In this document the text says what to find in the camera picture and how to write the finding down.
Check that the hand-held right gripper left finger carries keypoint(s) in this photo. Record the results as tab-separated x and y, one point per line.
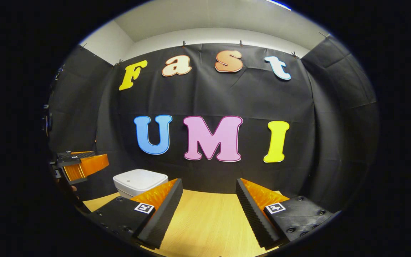
166	214

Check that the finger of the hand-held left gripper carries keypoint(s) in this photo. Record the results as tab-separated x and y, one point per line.
91	166
73	157

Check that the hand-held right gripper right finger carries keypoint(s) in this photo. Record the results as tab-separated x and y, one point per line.
252	214

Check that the grey desktop garbage bin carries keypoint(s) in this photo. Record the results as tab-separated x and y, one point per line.
139	180

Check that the wooden desktop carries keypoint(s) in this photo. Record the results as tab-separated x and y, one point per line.
209	221

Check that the black backdrop cloth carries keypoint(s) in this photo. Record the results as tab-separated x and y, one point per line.
227	96

